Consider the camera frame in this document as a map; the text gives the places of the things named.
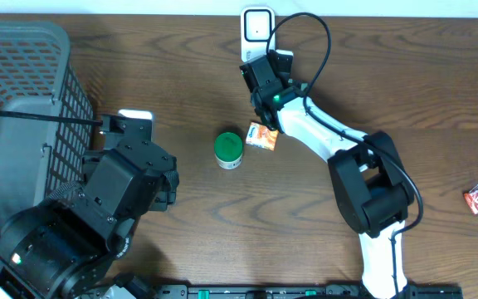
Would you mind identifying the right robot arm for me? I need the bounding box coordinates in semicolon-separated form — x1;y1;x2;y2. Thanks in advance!
240;51;415;298

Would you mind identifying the black camera cable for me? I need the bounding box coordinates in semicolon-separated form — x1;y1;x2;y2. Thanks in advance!
265;12;425;299
0;110;104;126

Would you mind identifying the black right camera cable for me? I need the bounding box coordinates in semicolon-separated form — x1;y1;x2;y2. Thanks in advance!
265;12;425;299

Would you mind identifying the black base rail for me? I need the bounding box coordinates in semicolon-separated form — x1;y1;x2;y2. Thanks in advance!
76;283;464;299

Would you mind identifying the green lid jar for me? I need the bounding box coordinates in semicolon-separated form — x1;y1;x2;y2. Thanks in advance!
214;132;243;170

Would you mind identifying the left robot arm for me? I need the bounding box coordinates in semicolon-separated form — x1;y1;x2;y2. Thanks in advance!
0;115;179;298

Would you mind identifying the orange white tissue pack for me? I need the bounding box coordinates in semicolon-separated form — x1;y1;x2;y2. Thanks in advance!
246;122;279;151

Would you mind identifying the black left camera cable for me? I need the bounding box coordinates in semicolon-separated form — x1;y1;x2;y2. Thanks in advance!
0;110;104;126

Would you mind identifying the grey plastic mesh basket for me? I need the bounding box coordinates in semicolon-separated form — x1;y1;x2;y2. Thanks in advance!
0;21;94;231

